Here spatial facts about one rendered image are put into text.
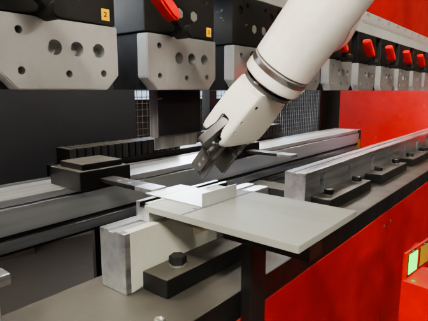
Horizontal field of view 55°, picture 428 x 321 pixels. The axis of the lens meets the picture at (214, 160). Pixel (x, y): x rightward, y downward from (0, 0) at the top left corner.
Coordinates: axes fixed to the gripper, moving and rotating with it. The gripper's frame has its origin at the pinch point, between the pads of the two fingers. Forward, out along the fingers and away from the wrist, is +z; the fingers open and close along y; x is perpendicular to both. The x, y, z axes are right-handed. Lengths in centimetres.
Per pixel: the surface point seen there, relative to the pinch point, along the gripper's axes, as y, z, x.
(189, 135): -3.4, 2.9, -8.4
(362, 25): -73, -20, -22
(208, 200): 2.7, 3.6, 4.5
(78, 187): 6.9, 23.2, -16.4
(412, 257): -41, 5, 31
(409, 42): -123, -19, -22
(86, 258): -105, 213, -88
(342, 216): -5.2, -7.2, 18.8
